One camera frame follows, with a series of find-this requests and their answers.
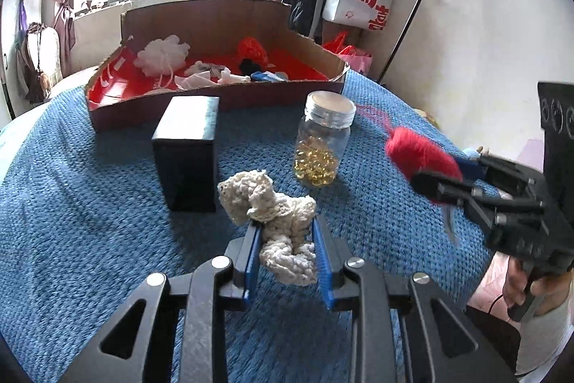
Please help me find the chair with white cushion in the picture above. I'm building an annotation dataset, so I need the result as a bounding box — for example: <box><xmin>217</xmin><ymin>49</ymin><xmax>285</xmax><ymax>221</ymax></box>
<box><xmin>17</xmin><ymin>21</ymin><xmax>64</xmax><ymax>102</ymax></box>

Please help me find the person's right forearm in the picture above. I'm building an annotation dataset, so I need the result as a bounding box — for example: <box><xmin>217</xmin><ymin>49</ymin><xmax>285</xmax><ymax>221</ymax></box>
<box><xmin>515</xmin><ymin>301</ymin><xmax>574</xmax><ymax>377</ymax></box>

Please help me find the cream crochet scrunchie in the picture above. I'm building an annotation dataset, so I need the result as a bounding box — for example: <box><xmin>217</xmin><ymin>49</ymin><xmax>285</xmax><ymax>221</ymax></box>
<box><xmin>217</xmin><ymin>170</ymin><xmax>319</xmax><ymax>288</ymax></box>

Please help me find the white wardrobe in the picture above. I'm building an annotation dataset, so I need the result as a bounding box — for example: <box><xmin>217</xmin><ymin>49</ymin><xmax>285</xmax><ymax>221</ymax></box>
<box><xmin>0</xmin><ymin>0</ymin><xmax>48</xmax><ymax>120</ymax></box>

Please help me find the blue knitted blanket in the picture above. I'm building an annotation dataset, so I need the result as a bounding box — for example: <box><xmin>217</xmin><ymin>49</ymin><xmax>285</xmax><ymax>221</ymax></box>
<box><xmin>0</xmin><ymin>69</ymin><xmax>499</xmax><ymax>383</ymax></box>

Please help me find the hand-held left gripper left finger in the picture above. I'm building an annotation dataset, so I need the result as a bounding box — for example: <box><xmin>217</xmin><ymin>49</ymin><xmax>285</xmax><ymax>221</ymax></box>
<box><xmin>58</xmin><ymin>223</ymin><xmax>263</xmax><ymax>383</ymax></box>

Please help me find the pink garment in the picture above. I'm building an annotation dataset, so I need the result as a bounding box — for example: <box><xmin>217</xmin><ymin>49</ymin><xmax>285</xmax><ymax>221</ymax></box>
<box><xmin>466</xmin><ymin>264</ymin><xmax>510</xmax><ymax>314</ymax></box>

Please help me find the white mesh bath puff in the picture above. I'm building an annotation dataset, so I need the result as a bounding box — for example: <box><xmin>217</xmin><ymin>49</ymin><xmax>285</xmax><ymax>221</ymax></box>
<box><xmin>135</xmin><ymin>35</ymin><xmax>190</xmax><ymax>75</ymax></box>

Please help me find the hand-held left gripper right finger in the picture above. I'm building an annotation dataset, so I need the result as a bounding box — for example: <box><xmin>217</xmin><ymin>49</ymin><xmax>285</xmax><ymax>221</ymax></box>
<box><xmin>312</xmin><ymin>213</ymin><xmax>517</xmax><ymax>383</ymax></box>

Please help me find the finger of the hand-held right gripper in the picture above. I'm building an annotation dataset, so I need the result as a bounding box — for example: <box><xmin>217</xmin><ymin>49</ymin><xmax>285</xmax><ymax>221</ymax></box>
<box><xmin>457</xmin><ymin>154</ymin><xmax>539</xmax><ymax>197</ymax></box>
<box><xmin>410</xmin><ymin>170</ymin><xmax>498</xmax><ymax>231</ymax></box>

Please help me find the cardboard box with red lining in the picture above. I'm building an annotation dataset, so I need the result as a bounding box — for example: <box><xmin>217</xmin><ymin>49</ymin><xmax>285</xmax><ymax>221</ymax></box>
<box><xmin>86</xmin><ymin>0</ymin><xmax>351</xmax><ymax>133</ymax></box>

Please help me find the blue cloth piece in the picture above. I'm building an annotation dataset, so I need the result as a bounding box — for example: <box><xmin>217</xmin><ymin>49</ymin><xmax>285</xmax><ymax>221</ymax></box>
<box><xmin>250</xmin><ymin>70</ymin><xmax>288</xmax><ymax>83</ymax></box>

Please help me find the red yarn ball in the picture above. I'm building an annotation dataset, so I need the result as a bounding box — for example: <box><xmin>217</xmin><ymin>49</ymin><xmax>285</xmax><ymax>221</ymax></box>
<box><xmin>384</xmin><ymin>127</ymin><xmax>464</xmax><ymax>205</ymax></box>

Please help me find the pink bag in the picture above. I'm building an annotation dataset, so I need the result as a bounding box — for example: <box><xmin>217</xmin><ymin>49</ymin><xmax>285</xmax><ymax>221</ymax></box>
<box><xmin>323</xmin><ymin>31</ymin><xmax>374</xmax><ymax>75</ymax></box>

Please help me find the red knitted pouch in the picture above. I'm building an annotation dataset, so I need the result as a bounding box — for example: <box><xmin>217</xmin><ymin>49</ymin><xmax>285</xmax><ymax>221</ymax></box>
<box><xmin>236</xmin><ymin>36</ymin><xmax>270</xmax><ymax>68</ymax></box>

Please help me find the glass jar of yellow capsules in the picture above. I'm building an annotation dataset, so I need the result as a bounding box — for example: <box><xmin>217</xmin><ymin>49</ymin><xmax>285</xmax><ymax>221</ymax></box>
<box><xmin>293</xmin><ymin>91</ymin><xmax>358</xmax><ymax>187</ymax></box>

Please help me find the black rectangular box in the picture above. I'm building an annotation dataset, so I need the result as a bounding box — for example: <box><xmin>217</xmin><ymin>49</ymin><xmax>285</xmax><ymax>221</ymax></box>
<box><xmin>151</xmin><ymin>96</ymin><xmax>221</xmax><ymax>213</ymax></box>

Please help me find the person's right hand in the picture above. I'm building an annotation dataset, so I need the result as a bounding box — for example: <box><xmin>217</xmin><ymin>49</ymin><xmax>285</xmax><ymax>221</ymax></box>
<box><xmin>502</xmin><ymin>255</ymin><xmax>571</xmax><ymax>317</ymax></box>

